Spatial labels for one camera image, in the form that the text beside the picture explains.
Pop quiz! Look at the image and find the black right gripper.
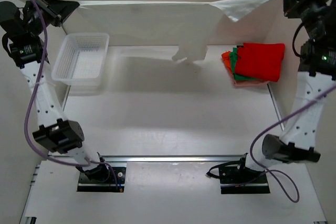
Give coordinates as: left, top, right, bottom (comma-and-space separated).
280, 0, 334, 40

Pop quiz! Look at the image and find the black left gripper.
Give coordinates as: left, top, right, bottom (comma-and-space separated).
26, 0, 79, 30

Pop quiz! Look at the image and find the white t shirt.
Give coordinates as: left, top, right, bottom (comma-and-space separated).
65, 0, 277, 61

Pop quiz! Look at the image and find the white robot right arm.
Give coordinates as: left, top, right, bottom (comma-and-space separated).
235, 0, 335, 182

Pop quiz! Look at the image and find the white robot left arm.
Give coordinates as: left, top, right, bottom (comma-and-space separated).
1, 0, 110, 181

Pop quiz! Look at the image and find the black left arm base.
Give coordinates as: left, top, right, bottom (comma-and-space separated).
77, 163, 127, 193

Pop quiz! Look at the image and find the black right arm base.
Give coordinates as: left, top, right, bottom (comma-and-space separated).
206, 154, 270, 195

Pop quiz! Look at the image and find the white plastic basket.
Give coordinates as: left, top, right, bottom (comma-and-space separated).
51, 33, 110, 87

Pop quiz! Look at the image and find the red folded t shirt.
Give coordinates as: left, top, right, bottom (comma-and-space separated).
234, 42, 286, 82

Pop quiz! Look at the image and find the green folded t shirt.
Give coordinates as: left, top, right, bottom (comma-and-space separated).
229, 47, 256, 81

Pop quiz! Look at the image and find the orange folded t shirt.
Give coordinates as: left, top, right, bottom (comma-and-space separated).
222, 51, 233, 74

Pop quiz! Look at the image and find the pink folded t shirt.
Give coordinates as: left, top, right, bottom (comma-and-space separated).
231, 76, 269, 88

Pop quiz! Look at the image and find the aluminium table rail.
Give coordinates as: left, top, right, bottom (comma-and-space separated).
104, 155, 241, 163

